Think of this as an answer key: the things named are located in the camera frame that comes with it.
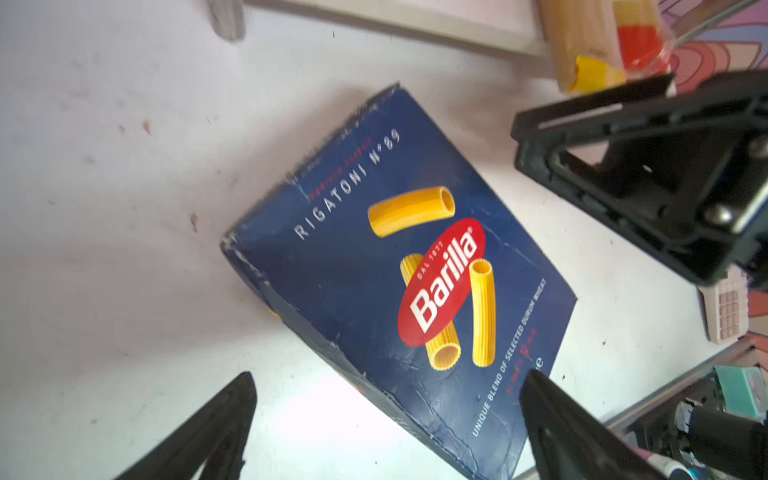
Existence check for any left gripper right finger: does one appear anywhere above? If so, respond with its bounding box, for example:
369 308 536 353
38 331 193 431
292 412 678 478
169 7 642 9
519 370 664 480

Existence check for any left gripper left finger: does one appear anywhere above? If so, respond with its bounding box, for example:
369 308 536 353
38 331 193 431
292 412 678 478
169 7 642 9
119 371 257 479

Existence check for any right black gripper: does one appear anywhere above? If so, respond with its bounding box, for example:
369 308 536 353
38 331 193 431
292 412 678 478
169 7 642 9
511 71 767 288

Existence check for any yellow Pastatime spaghetti bag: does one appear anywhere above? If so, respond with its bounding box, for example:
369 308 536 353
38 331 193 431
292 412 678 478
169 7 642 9
537 0 627 96

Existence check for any red spaghetti bag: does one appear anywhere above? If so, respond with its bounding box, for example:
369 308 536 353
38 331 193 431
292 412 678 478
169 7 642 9
612 0 673 79

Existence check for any blue Barilla rigatoni box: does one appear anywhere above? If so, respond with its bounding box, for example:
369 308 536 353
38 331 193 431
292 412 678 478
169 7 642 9
221 85 577 479

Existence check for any white two-tier shelf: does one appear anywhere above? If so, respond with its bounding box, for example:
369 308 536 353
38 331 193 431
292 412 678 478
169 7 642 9
206 0 763 61

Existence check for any teal alarm clock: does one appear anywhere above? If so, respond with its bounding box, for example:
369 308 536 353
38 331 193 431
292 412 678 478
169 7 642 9
714 365 767 423

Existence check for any white pink calculator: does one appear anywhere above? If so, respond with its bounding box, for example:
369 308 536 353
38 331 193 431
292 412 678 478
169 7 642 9
698 266 749 344

